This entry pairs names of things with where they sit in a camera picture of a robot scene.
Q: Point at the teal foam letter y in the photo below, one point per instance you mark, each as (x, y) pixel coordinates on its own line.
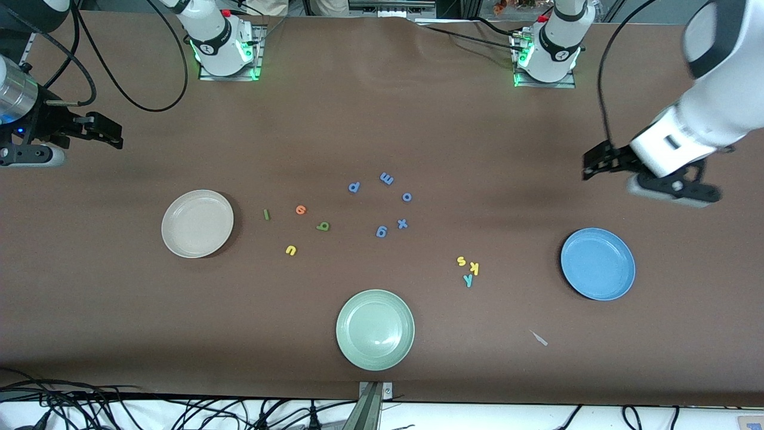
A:
(468, 280)

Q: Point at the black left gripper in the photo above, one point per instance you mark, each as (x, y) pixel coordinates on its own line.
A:
(615, 156)

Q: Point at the grey aluminium table rail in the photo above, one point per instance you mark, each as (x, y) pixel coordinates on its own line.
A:
(27, 51)

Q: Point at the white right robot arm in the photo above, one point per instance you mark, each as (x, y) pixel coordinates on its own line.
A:
(218, 42)

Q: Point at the metal table edge bracket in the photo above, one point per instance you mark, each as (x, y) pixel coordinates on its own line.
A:
(371, 406)

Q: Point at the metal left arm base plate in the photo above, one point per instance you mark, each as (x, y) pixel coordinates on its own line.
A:
(546, 85)

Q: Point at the pale green round plate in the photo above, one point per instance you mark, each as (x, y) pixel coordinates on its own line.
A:
(375, 329)

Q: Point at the small white paper scrap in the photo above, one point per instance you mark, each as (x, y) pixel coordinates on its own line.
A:
(539, 338)

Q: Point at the aluminium frame profile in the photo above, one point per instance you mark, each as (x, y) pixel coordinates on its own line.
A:
(388, 9)

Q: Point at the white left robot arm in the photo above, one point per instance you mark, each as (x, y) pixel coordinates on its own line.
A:
(722, 101)

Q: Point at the beige round plate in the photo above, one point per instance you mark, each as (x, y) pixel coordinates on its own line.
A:
(197, 224)

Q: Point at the blue foam letter g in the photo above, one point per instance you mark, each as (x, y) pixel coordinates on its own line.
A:
(381, 231)

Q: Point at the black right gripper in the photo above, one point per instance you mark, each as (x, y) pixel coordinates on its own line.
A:
(49, 121)

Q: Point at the blue foam letter m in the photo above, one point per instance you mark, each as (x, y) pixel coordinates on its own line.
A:
(387, 178)

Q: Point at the blue round plate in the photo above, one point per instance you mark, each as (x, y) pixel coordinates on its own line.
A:
(597, 264)

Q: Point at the tan cardboard piece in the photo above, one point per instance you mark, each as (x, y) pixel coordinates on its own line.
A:
(752, 423)

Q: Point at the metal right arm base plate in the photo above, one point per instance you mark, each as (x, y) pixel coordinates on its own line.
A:
(259, 60)

